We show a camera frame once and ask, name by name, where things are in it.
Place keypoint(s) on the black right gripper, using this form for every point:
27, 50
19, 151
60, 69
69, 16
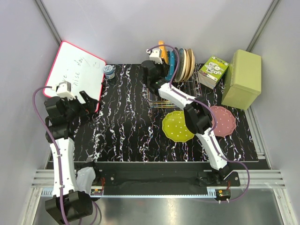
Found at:
164, 68

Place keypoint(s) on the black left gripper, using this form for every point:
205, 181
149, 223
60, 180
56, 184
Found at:
78, 104

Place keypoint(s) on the blue polka dot plate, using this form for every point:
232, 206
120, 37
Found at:
172, 59

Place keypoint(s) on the orange polka dot plate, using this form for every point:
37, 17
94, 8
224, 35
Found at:
163, 51

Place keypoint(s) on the lime green polka dot plate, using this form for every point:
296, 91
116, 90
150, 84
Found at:
174, 127

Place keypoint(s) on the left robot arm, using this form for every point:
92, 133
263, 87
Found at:
71, 198

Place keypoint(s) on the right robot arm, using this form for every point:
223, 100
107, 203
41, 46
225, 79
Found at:
198, 117

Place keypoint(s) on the teal grey plate in rack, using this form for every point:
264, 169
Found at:
180, 73

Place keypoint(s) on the cream plate in rack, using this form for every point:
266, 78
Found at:
186, 65

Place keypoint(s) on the beige plate in rack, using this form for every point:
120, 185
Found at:
192, 63

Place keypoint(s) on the pink framed whiteboard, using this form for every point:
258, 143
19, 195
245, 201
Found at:
83, 70

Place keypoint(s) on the small blue lidded jar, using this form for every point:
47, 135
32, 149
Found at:
109, 71

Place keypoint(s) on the green printed paper box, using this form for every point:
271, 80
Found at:
212, 71

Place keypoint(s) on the pink polka dot plate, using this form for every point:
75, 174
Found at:
226, 122

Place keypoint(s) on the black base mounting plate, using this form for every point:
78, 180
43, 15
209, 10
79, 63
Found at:
161, 178

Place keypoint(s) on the light green metal tin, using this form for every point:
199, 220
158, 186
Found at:
243, 80

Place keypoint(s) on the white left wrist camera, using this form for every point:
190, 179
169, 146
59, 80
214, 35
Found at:
63, 90

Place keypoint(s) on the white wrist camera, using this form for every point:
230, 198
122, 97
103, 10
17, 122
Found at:
63, 90
155, 55

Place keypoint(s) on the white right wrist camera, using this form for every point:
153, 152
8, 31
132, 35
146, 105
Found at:
155, 55

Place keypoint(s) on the metal wire dish rack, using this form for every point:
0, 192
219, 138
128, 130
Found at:
191, 87

